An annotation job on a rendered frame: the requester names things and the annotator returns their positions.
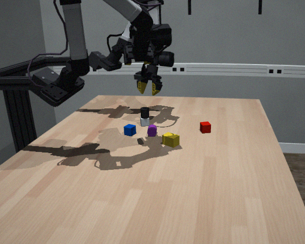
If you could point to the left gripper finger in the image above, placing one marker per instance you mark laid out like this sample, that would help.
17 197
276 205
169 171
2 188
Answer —
141 86
154 91

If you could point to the purple cylinder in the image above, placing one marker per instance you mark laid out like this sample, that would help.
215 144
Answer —
152 130

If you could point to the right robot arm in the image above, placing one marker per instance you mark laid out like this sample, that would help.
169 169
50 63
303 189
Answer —
78 65

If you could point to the yellow block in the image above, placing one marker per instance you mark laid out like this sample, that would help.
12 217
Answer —
170 139

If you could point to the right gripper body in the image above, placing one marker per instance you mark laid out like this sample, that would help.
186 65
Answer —
131 52

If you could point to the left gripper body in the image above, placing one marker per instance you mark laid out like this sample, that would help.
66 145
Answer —
154 77

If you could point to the red cube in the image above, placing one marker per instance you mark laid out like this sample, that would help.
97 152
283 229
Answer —
205 127

